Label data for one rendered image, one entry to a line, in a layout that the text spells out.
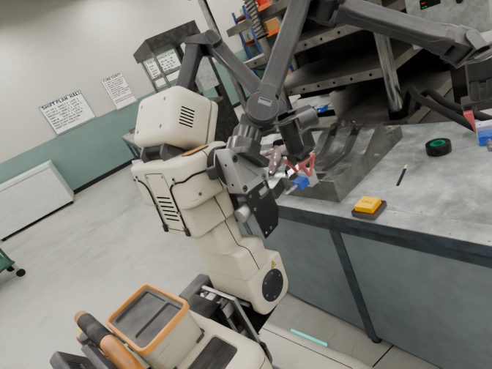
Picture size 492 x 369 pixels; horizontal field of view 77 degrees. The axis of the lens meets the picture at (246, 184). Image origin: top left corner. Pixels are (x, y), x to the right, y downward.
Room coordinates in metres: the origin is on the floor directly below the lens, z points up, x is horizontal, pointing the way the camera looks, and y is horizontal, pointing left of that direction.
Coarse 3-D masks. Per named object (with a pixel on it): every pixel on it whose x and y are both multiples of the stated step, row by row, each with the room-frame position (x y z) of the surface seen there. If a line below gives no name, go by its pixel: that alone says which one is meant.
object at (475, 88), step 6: (486, 78) 0.73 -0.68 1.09; (474, 84) 0.75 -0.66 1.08; (480, 84) 0.73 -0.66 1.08; (486, 84) 0.73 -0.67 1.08; (474, 90) 0.75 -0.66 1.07; (480, 90) 0.74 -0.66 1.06; (486, 90) 0.73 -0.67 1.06; (468, 96) 0.80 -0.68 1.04; (474, 96) 0.75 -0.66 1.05; (480, 96) 0.74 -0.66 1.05; (486, 96) 0.73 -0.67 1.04; (462, 102) 0.77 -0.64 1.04; (468, 102) 0.76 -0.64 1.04; (474, 102) 0.74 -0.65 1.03; (480, 102) 0.73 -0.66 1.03; (462, 108) 0.76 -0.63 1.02
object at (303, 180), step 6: (300, 174) 0.98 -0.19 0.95; (306, 174) 0.95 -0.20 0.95; (294, 180) 0.97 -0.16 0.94; (300, 180) 0.95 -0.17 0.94; (306, 180) 0.94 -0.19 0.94; (312, 180) 0.95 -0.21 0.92; (294, 186) 0.94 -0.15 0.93; (300, 186) 0.93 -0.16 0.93; (306, 186) 0.94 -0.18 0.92; (312, 186) 0.95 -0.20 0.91; (288, 192) 0.93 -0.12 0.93
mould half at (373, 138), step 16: (368, 128) 1.13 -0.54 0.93; (384, 128) 1.23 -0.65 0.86; (400, 128) 1.20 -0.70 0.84; (320, 144) 1.27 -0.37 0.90; (336, 144) 1.20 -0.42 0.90; (368, 144) 1.07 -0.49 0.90; (384, 144) 1.12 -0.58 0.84; (320, 160) 1.16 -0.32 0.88; (352, 160) 1.03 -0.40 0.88; (368, 160) 1.06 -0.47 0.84; (288, 176) 1.13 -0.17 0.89; (336, 176) 0.96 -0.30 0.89; (352, 176) 0.99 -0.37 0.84; (304, 192) 1.08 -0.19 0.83; (320, 192) 1.00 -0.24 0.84; (336, 192) 0.94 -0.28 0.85
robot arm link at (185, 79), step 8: (216, 32) 1.25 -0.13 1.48; (184, 40) 1.27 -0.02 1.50; (192, 40) 1.26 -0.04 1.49; (200, 40) 1.25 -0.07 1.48; (184, 48) 1.26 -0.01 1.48; (192, 48) 1.25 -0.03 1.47; (200, 48) 1.26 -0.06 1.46; (208, 48) 1.26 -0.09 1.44; (184, 56) 1.24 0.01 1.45; (192, 56) 1.23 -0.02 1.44; (200, 56) 1.26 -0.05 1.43; (208, 56) 1.29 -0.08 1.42; (184, 64) 1.22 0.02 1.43; (192, 64) 1.21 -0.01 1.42; (184, 72) 1.20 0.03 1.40; (192, 72) 1.20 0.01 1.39; (176, 80) 1.20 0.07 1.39; (184, 80) 1.18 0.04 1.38; (192, 80) 1.19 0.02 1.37; (192, 88) 1.19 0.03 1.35
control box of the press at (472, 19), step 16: (416, 0) 1.41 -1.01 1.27; (432, 0) 1.35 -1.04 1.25; (448, 0) 1.30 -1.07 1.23; (464, 0) 1.25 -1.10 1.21; (480, 0) 1.21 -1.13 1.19; (416, 16) 1.41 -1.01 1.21; (432, 16) 1.36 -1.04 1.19; (448, 16) 1.31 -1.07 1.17; (464, 16) 1.26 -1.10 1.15; (480, 16) 1.22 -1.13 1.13; (480, 32) 1.22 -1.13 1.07; (416, 48) 1.43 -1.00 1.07; (464, 64) 1.32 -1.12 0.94; (464, 80) 1.32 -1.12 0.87; (464, 96) 1.33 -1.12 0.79
